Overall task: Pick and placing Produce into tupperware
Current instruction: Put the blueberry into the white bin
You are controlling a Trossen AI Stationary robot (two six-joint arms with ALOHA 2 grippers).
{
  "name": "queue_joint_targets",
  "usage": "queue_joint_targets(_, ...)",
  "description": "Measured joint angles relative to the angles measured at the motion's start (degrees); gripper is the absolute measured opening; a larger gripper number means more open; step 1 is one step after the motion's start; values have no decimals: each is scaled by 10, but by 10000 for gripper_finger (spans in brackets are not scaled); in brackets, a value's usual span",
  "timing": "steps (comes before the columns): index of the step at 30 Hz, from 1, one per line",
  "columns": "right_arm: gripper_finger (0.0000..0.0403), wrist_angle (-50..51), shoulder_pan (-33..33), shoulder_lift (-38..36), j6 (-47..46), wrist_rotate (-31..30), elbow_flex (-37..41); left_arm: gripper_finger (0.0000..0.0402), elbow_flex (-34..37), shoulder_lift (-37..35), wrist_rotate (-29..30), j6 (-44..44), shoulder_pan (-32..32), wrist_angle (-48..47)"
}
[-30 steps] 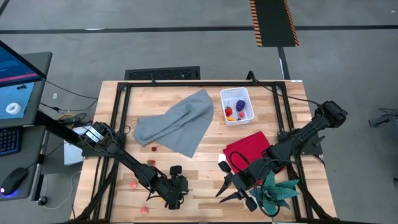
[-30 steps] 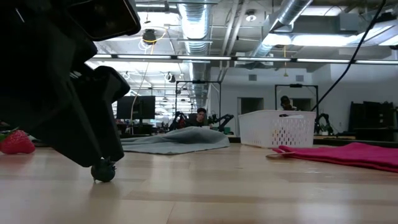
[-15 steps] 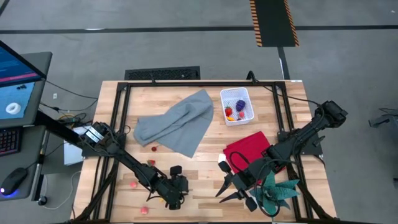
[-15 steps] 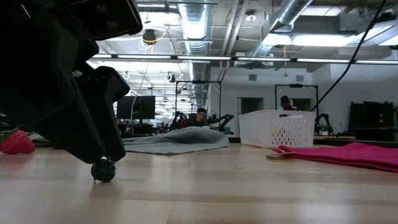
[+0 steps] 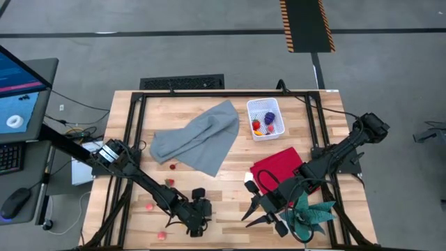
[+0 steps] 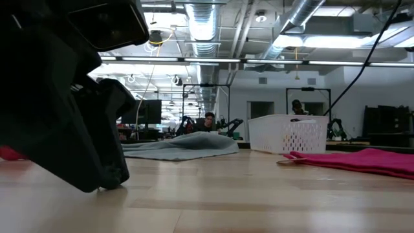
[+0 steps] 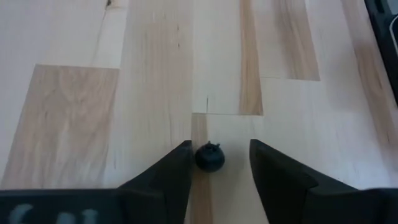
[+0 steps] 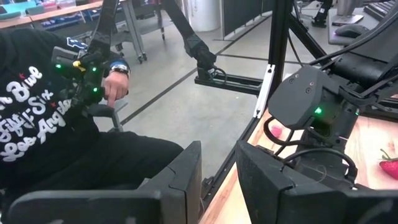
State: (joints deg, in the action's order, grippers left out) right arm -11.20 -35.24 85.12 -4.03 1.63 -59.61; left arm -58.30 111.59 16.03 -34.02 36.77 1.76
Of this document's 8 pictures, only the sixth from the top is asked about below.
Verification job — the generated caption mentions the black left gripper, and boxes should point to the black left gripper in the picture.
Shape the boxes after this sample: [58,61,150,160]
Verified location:
[0,0,150,88]

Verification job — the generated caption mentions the red toy strawberry green leaves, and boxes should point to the red toy strawberry green leaves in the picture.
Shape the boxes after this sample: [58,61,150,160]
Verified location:
[0,145,28,162]

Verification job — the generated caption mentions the black background monitor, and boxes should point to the black background monitor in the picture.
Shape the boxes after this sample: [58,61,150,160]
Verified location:
[124,99,162,125]

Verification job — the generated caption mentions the grey cloth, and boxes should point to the grey cloth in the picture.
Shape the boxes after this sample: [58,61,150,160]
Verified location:
[121,131,240,162]

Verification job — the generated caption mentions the person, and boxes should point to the person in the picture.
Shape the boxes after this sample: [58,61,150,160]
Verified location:
[290,99,310,116]
[195,111,221,133]

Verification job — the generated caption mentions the white perforated plastic basket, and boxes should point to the white perforated plastic basket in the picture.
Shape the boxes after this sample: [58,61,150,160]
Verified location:
[248,114,330,155]

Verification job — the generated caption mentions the red cloth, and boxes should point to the red cloth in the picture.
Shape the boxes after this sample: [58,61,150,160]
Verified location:
[283,148,414,181]

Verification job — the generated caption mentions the black background cabinet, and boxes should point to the black background cabinet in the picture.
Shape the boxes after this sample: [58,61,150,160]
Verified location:
[362,104,412,134]

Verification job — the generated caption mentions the black overhead camera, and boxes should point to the black overhead camera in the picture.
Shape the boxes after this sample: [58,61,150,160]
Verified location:
[147,29,164,47]

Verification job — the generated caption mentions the black background frame stand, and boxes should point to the black background frame stand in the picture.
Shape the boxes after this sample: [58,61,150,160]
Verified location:
[182,83,231,126]
[285,86,332,137]

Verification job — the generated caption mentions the ribbed silver air duct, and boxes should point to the ribbed silver air duct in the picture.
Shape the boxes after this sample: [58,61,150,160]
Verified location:
[184,0,223,114]

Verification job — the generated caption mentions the overhead frame bar with lights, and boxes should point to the overhead frame bar with lights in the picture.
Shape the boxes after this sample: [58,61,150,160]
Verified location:
[100,56,414,68]

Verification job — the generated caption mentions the yellow hanging cord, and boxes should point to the yellow hanging cord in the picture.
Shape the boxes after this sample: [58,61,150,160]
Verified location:
[293,47,301,81]

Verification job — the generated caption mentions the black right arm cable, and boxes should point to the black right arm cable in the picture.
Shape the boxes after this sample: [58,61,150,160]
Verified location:
[322,0,403,117]

